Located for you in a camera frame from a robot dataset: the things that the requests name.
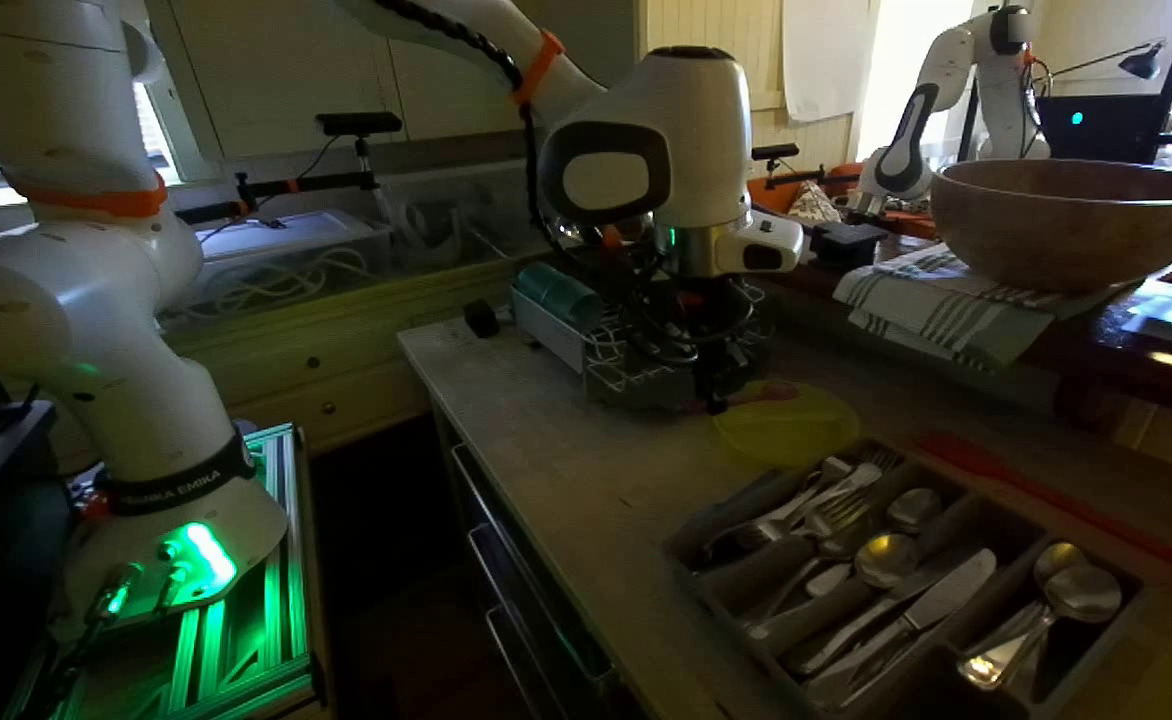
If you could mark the grey cutlery tray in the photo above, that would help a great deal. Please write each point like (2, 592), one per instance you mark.
(877, 589)

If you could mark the silver fork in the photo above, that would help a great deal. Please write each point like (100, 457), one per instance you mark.
(831, 502)

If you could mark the large silver spoon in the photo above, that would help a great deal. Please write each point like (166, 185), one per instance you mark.
(1070, 585)

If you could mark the striped dish towel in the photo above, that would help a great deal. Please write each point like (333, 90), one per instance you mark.
(938, 306)

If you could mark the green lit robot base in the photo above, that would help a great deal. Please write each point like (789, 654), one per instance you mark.
(156, 549)

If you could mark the silver spoon in middle slot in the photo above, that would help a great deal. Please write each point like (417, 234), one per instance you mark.
(877, 559)

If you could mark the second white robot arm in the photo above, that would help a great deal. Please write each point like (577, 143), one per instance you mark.
(983, 56)

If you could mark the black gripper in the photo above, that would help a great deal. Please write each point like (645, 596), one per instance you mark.
(670, 343)

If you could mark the yellow plastic plate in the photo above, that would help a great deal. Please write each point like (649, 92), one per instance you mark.
(785, 424)

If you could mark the wooden bowl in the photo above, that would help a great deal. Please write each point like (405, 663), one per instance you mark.
(1059, 227)

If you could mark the white handled table knife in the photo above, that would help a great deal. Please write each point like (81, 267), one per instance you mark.
(906, 610)

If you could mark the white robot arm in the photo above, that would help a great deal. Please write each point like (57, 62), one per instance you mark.
(100, 254)

